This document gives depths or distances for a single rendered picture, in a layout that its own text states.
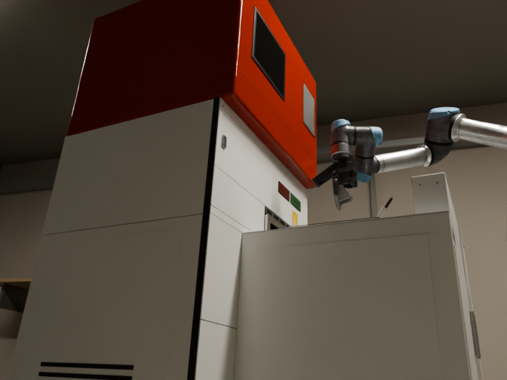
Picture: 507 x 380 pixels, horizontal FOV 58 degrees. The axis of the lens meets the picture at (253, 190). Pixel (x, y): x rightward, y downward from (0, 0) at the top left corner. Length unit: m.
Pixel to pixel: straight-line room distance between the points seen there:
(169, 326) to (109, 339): 0.21
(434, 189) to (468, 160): 2.84
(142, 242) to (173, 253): 0.13
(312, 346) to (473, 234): 2.84
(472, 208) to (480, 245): 0.31
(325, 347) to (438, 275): 0.35
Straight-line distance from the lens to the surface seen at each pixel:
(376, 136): 1.81
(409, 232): 1.32
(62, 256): 1.67
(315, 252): 1.37
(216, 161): 1.40
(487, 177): 4.21
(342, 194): 1.69
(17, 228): 5.79
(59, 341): 1.58
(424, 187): 1.43
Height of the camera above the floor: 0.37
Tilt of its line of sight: 23 degrees up
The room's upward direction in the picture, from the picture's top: 3 degrees clockwise
